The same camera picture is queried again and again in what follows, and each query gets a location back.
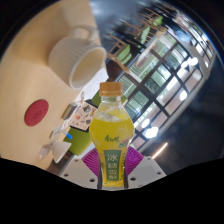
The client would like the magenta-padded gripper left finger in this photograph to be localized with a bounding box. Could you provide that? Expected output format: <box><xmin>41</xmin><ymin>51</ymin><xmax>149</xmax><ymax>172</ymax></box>
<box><xmin>60</xmin><ymin>147</ymin><xmax>102</xmax><ymax>190</ymax></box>

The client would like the wooden dining table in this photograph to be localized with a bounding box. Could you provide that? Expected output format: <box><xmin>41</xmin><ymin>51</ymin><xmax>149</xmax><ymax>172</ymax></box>
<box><xmin>134</xmin><ymin>29</ymin><xmax>168</xmax><ymax>68</ymax></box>

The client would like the flat round red coaster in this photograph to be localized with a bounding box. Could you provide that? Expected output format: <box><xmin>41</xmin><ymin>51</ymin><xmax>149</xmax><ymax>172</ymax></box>
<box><xmin>23</xmin><ymin>98</ymin><xmax>50</xmax><ymax>127</ymax></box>

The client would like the white bowl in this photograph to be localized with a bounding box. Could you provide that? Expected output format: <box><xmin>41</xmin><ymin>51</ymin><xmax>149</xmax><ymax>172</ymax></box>
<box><xmin>50</xmin><ymin>139</ymin><xmax>73</xmax><ymax>164</ymax></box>

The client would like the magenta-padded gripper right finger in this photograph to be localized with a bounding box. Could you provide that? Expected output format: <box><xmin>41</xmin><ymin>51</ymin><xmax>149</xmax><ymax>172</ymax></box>
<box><xmin>124</xmin><ymin>145</ymin><xmax>167</xmax><ymax>190</ymax></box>

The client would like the cream ribbed mug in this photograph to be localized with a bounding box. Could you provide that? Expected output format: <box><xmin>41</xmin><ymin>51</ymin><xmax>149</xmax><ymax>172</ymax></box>
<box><xmin>48</xmin><ymin>27</ymin><xmax>108</xmax><ymax>91</ymax></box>

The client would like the long curved ceiling light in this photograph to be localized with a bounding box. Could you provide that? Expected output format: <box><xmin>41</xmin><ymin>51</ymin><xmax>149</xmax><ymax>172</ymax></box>
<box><xmin>151</xmin><ymin>142</ymin><xmax>169</xmax><ymax>160</ymax></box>

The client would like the black framed menu stand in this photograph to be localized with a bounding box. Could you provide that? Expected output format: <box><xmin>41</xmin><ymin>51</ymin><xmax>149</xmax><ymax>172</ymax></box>
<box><xmin>68</xmin><ymin>99</ymin><xmax>98</xmax><ymax>132</ymax></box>

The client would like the yellow drink bottle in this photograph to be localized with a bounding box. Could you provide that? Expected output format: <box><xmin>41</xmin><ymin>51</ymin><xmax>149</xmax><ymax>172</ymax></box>
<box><xmin>89</xmin><ymin>81</ymin><xmax>135</xmax><ymax>189</ymax></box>

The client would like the small blue-capped bottle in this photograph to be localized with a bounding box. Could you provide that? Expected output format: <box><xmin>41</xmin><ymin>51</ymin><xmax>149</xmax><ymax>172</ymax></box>
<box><xmin>63</xmin><ymin>131</ymin><xmax>74</xmax><ymax>141</ymax></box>

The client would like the green upholstered bench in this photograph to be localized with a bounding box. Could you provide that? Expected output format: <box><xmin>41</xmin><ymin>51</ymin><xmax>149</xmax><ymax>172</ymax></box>
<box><xmin>63</xmin><ymin>89</ymin><xmax>129</xmax><ymax>157</ymax></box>

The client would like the clear sachet packet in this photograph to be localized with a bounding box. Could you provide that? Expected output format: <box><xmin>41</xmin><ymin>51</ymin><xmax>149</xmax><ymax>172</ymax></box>
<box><xmin>38</xmin><ymin>143</ymin><xmax>54</xmax><ymax>160</ymax></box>

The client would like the small white device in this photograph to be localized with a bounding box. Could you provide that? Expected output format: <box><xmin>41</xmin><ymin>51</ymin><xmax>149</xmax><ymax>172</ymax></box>
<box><xmin>49</xmin><ymin>125</ymin><xmax>64</xmax><ymax>139</ymax></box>

